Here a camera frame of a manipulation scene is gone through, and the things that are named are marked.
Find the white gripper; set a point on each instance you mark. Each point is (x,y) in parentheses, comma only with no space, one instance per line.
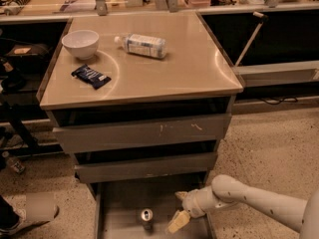
(192,203)

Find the silver redbull can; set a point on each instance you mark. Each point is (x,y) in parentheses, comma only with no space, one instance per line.
(147,218)

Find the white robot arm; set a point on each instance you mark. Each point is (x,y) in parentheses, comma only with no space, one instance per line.
(300,215)

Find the bottom grey open drawer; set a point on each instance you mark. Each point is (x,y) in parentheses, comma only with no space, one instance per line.
(120,203)

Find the top grey drawer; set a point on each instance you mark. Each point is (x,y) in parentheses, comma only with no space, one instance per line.
(129,134)

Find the middle grey drawer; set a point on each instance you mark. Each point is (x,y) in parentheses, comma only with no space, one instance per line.
(146,168)

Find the grey drawer cabinet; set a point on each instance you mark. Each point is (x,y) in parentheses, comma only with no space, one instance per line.
(193,79)

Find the white sneaker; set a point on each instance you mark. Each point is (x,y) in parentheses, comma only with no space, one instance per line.
(14,220)

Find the dark blue snack packet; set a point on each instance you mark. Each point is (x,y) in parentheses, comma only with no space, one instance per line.
(90,76)

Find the clear plastic water bottle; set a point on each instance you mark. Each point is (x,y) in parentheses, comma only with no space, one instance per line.
(142,45)

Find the small bottle on floor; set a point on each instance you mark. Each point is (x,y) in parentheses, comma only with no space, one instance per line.
(13,162)

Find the white ceramic bowl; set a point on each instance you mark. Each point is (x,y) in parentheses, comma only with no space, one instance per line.
(81,44)

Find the black stand leg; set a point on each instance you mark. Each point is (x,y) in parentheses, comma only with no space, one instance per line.
(12,118)

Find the black bag on shelf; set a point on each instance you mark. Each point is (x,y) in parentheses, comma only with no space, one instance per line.
(29,59)

